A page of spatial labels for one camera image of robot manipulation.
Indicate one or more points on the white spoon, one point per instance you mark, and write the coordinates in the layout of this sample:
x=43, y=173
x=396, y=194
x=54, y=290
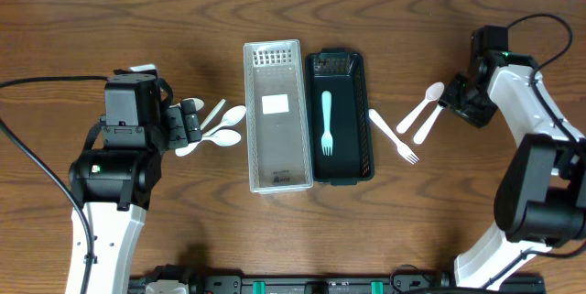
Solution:
x=232, y=117
x=223, y=137
x=199, y=104
x=432, y=94

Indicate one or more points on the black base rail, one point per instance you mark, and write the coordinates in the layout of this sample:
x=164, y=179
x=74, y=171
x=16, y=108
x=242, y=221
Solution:
x=180, y=279

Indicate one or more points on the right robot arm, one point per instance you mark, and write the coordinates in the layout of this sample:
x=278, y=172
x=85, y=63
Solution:
x=540, y=203

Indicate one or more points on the white spoon handle up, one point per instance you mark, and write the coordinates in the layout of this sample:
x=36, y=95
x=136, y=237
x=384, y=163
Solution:
x=184, y=151

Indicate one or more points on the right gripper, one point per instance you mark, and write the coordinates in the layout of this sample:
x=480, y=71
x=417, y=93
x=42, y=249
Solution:
x=464, y=103

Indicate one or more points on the clear plastic basket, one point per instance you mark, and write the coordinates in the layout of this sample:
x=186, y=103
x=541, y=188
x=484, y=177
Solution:
x=276, y=117

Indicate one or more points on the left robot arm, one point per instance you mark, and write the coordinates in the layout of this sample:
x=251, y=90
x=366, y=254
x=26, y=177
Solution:
x=119, y=165

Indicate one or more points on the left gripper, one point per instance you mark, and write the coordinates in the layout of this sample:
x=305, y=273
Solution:
x=181, y=125

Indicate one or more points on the black plastic basket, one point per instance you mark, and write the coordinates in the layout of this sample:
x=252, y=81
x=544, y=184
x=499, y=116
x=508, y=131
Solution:
x=340, y=71

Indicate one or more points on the white fork short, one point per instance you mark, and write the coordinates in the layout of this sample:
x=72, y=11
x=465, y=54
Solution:
x=402, y=149

